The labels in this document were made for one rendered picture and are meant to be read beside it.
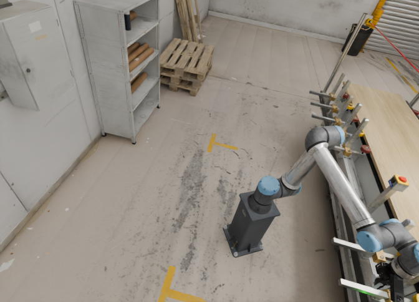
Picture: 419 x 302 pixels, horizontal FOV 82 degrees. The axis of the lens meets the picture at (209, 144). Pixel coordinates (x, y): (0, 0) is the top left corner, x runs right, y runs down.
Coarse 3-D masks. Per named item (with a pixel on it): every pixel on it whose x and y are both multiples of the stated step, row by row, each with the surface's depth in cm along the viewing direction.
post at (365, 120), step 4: (364, 120) 205; (368, 120) 204; (360, 124) 209; (364, 124) 207; (360, 128) 210; (356, 132) 213; (360, 132) 212; (352, 136) 218; (356, 136) 216; (348, 140) 224; (352, 140) 219; (348, 144) 223; (340, 152) 232; (340, 156) 233
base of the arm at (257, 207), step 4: (252, 196) 191; (248, 200) 194; (252, 200) 189; (252, 204) 188; (256, 204) 185; (260, 204) 183; (252, 208) 189; (256, 208) 187; (260, 208) 185; (264, 208) 185; (268, 208) 186; (256, 212) 187; (260, 212) 186; (264, 212) 186
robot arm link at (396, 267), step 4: (392, 260) 112; (396, 260) 109; (392, 264) 110; (396, 264) 107; (396, 268) 107; (400, 268) 106; (396, 272) 108; (400, 272) 106; (404, 272) 105; (400, 276) 107; (404, 276) 105; (408, 276) 104; (412, 276) 104
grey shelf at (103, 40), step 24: (96, 0) 214; (120, 0) 224; (144, 0) 238; (96, 24) 215; (120, 24) 210; (144, 24) 270; (96, 48) 230; (120, 48) 225; (96, 72) 248; (120, 72) 242; (96, 96) 269; (120, 96) 262; (144, 96) 300; (120, 120) 285; (144, 120) 323
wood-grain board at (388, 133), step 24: (360, 96) 294; (384, 96) 304; (360, 120) 253; (384, 120) 259; (408, 120) 267; (384, 144) 227; (408, 144) 233; (384, 168) 201; (408, 168) 206; (408, 192) 185; (408, 216) 168
